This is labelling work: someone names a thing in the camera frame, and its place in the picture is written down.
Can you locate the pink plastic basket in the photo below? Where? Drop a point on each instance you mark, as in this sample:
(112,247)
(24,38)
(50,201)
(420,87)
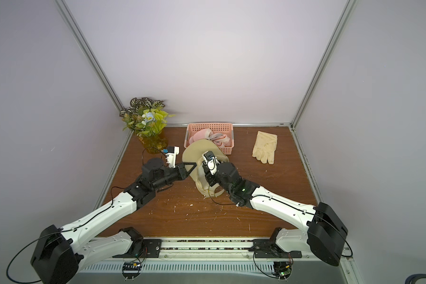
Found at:
(226,128)

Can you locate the cream fabric glove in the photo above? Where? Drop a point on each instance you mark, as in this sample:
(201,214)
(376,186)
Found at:
(265,147)

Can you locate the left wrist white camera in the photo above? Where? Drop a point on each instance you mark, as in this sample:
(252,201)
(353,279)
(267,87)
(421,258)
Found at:
(170,153)

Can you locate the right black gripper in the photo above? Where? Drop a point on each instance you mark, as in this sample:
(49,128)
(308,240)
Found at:
(209,174)

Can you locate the artificial plant bouquet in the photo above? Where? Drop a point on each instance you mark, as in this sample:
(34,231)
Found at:
(145,117)

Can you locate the beige baseball cap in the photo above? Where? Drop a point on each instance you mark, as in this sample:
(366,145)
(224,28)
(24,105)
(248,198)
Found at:
(195,153)

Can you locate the right small circuit board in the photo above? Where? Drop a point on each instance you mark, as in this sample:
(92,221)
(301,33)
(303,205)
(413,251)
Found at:
(282,270)

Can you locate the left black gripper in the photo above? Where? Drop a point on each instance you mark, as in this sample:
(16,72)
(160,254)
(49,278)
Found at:
(180,171)

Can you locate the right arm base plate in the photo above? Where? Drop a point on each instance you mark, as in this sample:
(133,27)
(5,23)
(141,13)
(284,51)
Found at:
(264,248)

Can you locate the amber glass vase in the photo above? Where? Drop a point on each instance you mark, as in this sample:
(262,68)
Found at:
(154,144)

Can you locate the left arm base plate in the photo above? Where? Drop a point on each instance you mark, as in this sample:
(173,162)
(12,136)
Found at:
(146,248)

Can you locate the left small circuit board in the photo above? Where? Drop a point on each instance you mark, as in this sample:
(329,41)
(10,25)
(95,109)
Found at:
(131,270)

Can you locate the aluminium front rail frame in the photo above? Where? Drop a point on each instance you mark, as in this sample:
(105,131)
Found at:
(219,261)

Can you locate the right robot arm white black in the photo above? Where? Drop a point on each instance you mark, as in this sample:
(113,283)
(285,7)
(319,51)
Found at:
(322,229)

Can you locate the small circuit board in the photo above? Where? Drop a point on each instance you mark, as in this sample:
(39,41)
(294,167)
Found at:
(282,270)
(131,270)

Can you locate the pink baseball cap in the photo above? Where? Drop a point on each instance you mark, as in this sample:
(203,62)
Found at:
(219,139)

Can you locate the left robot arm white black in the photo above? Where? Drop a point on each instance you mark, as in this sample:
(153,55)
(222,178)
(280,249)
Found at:
(60,253)

